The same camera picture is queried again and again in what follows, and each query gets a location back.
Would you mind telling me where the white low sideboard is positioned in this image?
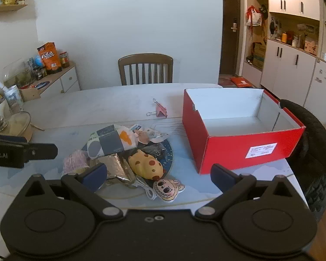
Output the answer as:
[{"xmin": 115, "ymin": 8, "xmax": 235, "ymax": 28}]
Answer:
[{"xmin": 20, "ymin": 62, "xmax": 81, "ymax": 103}]

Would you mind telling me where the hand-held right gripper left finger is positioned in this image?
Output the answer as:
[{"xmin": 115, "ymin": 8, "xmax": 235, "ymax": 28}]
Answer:
[{"xmin": 13, "ymin": 163, "xmax": 124, "ymax": 222}]

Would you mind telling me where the orange parcel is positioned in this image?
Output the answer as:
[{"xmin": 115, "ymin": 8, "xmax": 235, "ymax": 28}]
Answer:
[{"xmin": 230, "ymin": 77, "xmax": 255, "ymax": 88}]

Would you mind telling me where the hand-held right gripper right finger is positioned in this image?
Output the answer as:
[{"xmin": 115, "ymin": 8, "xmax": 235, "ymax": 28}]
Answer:
[{"xmin": 195, "ymin": 164, "xmax": 308, "ymax": 221}]

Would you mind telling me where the white grey patterned bag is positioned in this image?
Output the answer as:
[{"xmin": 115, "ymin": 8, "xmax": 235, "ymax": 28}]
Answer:
[{"xmin": 81, "ymin": 124, "xmax": 138, "ymax": 159}]

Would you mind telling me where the orange snack bag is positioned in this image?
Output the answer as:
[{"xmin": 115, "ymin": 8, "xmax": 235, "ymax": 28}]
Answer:
[{"xmin": 37, "ymin": 42, "xmax": 63, "ymax": 75}]

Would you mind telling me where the brown wooden chair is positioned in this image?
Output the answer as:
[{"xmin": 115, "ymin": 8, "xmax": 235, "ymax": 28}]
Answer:
[{"xmin": 118, "ymin": 54, "xmax": 174, "ymax": 86}]

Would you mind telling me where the yellow plush toy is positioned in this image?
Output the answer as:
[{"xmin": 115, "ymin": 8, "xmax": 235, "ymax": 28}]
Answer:
[{"xmin": 128, "ymin": 152, "xmax": 165, "ymax": 180}]

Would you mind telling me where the white cable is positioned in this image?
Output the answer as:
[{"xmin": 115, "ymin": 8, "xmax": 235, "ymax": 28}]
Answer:
[{"xmin": 130, "ymin": 175, "xmax": 158, "ymax": 201}]

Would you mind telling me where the red cardboard box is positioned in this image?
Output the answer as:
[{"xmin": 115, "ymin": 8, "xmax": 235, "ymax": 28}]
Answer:
[{"xmin": 183, "ymin": 88, "xmax": 306, "ymax": 175}]

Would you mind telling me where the white wall cabinet unit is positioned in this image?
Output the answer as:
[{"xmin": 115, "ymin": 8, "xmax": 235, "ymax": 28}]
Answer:
[{"xmin": 242, "ymin": 0, "xmax": 326, "ymax": 131}]

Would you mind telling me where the cardboard box in niche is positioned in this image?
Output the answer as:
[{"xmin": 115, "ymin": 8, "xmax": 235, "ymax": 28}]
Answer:
[{"xmin": 252, "ymin": 42, "xmax": 267, "ymax": 69}]

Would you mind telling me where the pink paper note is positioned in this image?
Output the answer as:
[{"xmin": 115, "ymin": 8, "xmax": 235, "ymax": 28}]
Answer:
[{"xmin": 61, "ymin": 149, "xmax": 89, "ymax": 176}]

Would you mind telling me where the silver snack packet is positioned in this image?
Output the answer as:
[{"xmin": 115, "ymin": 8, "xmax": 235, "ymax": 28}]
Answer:
[
  {"xmin": 99, "ymin": 154, "xmax": 130, "ymax": 180},
  {"xmin": 115, "ymin": 166, "xmax": 138, "ymax": 189}
]

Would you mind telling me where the cartoon doll charm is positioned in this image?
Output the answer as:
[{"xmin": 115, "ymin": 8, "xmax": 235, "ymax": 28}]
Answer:
[{"xmin": 153, "ymin": 179, "xmax": 185, "ymax": 202}]

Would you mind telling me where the white packet blue label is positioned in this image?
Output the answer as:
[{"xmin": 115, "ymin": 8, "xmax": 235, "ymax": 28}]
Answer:
[{"xmin": 129, "ymin": 124, "xmax": 169, "ymax": 144}]

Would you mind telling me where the glass lidded bowl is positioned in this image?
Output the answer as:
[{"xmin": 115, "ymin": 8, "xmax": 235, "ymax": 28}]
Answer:
[{"xmin": 1, "ymin": 111, "xmax": 32, "ymax": 137}]

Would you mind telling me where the wooden wall shelf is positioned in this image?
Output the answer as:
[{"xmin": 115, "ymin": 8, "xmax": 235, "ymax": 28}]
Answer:
[{"xmin": 0, "ymin": 4, "xmax": 28, "ymax": 15}]

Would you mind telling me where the patterned door rug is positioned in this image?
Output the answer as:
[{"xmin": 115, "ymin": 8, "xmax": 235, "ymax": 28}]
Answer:
[{"xmin": 219, "ymin": 75, "xmax": 235, "ymax": 88}]

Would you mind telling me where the red white hanging bag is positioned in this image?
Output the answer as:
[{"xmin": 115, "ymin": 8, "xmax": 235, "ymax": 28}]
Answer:
[{"xmin": 246, "ymin": 5, "xmax": 263, "ymax": 27}]

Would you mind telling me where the glass jar red lid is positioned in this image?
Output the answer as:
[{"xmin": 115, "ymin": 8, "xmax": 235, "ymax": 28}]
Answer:
[{"xmin": 59, "ymin": 51, "xmax": 70, "ymax": 69}]

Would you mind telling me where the pink binder clip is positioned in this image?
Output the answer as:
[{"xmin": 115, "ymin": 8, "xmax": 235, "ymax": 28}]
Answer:
[{"xmin": 147, "ymin": 98, "xmax": 168, "ymax": 118}]

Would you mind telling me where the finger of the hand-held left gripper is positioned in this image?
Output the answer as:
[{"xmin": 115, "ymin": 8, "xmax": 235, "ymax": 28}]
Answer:
[{"xmin": 23, "ymin": 143, "xmax": 58, "ymax": 162}]

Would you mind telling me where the white patterned cup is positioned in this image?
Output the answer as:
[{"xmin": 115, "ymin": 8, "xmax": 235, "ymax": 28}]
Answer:
[{"xmin": 4, "ymin": 85, "xmax": 25, "ymax": 112}]

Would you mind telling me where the black small pouch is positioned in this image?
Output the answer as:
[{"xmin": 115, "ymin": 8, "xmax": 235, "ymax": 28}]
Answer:
[{"xmin": 147, "ymin": 141, "xmax": 167, "ymax": 159}]

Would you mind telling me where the dark brown door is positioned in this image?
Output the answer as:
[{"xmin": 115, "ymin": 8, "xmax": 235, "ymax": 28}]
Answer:
[{"xmin": 222, "ymin": 0, "xmax": 244, "ymax": 75}]

